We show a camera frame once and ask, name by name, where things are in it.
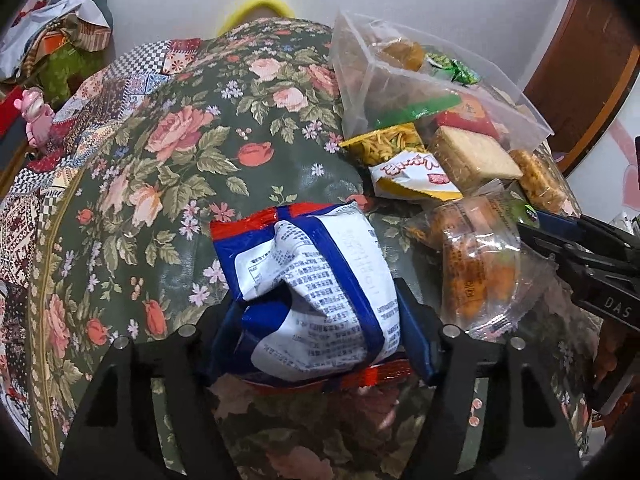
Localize blue white snack bag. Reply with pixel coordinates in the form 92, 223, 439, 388
210, 201, 419, 392

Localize white yellow snack packet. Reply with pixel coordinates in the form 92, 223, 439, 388
369, 150, 464, 202

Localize pink rabbit toy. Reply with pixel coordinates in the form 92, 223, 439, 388
15, 86, 54, 149

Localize red snack packet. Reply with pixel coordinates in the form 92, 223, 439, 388
434, 102, 507, 142

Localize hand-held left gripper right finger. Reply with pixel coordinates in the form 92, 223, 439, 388
395, 277, 584, 480

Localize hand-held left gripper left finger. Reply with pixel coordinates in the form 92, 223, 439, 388
57, 302, 242, 480

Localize orange textured cracker packet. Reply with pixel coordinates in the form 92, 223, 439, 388
509, 149, 567, 212

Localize floral blanket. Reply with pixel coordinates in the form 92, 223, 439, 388
27, 15, 601, 480

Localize pile of clothes on chair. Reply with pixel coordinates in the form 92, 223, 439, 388
0, 0, 112, 82

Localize orange patterned cloth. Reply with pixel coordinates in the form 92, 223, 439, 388
25, 14, 112, 55

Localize white sliding door pink hearts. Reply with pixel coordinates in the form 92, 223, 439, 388
565, 105, 640, 233

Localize yellow foam hoop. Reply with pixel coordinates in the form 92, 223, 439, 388
219, 0, 297, 32

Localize person's right hand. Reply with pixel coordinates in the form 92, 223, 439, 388
595, 327, 626, 401

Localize cream cracker packet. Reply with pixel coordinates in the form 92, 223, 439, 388
426, 125, 524, 195

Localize brown wooden door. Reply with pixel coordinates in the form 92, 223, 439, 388
522, 0, 640, 177

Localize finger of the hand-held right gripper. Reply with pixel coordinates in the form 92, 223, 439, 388
516, 222, 598, 283
534, 211, 640, 261

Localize green snack packet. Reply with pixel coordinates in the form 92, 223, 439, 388
424, 51, 482, 85

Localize patchwork quilt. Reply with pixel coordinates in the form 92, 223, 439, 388
0, 37, 202, 411

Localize clear plastic box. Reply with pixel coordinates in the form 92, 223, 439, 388
327, 8, 556, 160

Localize clear bag of orange snacks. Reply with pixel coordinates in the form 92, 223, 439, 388
404, 192, 557, 343

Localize green cloth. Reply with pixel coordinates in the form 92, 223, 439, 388
37, 45, 109, 107

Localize green strip wrapper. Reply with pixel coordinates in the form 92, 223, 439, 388
372, 92, 464, 132

